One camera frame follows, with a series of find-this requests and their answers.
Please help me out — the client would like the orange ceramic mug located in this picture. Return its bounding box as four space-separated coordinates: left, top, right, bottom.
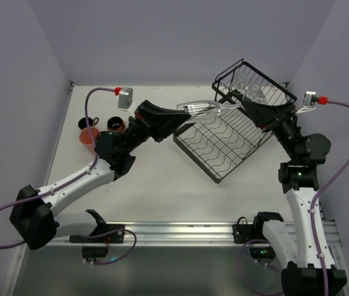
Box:
106 117 126 132

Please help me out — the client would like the clear wine glass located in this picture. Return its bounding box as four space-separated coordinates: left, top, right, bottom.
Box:
232 71 248 93
176 100 242 121
244 83 267 104

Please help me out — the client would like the pink tall tumbler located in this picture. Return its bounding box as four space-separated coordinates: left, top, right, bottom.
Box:
79 126 100 157

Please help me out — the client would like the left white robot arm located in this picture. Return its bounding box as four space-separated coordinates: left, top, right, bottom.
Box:
9 100 191 250

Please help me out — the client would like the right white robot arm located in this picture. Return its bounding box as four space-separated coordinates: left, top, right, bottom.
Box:
242 92 347 295

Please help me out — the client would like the right black controller box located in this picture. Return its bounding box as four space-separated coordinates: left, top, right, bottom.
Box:
249 245 276 260

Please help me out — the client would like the black controller box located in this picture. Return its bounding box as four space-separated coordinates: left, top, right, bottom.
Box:
249 245 276 260
81 246 108 261

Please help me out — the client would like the left black controller box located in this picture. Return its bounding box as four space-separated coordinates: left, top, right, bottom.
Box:
81 246 108 261

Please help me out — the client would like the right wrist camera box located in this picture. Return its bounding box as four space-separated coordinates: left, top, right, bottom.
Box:
295 91 318 115

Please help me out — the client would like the black wire dish rack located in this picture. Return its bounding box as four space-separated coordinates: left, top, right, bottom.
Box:
173 59 296 184

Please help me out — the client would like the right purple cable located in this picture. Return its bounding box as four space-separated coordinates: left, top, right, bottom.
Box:
236 96 349 296

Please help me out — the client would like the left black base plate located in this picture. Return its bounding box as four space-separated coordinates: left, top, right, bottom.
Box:
69 224 125 244

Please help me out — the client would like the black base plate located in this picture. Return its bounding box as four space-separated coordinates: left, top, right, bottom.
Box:
69 224 125 244
232 224 266 244

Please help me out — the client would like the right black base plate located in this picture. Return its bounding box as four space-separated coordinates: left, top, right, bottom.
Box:
232 224 266 244

